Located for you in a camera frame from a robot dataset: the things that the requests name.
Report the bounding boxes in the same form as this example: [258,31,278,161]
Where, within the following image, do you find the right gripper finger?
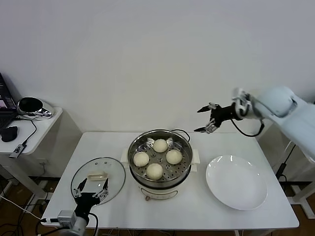
[194,120,220,134]
[197,103,220,113]

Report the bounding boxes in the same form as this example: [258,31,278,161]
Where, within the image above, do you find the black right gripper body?
[211,105,243,126]

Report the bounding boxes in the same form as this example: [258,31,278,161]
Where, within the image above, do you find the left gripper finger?
[92,178,109,200]
[73,178,88,198]

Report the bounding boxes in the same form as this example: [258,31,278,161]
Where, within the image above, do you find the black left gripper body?
[74,192,104,217]

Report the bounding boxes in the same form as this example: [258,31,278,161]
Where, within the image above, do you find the glass lid with cream handle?
[70,157,126,205]

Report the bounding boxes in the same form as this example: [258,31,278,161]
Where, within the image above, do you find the white steamed baozi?
[146,163,164,180]
[166,149,183,165]
[153,138,169,153]
[132,151,150,167]

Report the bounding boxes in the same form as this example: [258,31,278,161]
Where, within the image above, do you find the stainless steel steamer basket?
[120,129,200,189]

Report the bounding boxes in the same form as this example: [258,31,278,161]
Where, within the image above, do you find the cream electric cooker base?
[127,164,197,203]

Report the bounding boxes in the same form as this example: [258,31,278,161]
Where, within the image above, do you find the white side desk with label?
[257,122,315,219]

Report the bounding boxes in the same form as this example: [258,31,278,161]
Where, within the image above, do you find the white round plate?
[206,154,268,211]

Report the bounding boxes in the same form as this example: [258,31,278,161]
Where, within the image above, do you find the white table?
[40,132,300,236]

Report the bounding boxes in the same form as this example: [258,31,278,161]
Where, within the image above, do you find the grey usb adapter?
[8,144,27,159]

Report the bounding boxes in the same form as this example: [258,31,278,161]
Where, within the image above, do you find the white side desk with mouse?
[0,107,83,205]

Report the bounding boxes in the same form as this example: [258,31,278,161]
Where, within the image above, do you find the black computer mouse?
[0,125,18,143]

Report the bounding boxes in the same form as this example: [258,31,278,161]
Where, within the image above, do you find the chrome device with black face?
[16,97,55,120]

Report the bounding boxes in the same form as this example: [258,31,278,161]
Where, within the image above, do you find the black laptop beside chrome device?
[0,72,18,130]

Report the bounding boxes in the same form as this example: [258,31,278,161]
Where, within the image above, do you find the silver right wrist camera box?
[231,87,253,116]

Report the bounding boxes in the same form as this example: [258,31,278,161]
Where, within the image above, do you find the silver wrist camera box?
[231,87,253,116]
[41,210,77,226]

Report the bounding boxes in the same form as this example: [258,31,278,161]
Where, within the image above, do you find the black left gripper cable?
[88,213,99,236]

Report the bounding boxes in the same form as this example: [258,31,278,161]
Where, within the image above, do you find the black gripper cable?
[88,213,99,236]
[231,119,265,137]

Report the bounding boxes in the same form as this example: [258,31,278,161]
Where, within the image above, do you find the black cooker power cord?
[169,128,190,143]

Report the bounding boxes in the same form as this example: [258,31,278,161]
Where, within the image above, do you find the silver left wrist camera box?
[41,210,77,226]

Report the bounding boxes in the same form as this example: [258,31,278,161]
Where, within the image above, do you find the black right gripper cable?
[231,119,265,137]

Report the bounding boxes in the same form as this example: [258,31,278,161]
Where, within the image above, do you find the white floor cable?
[0,196,42,221]

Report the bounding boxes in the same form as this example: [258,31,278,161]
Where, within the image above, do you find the black adapter cable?
[13,115,37,146]

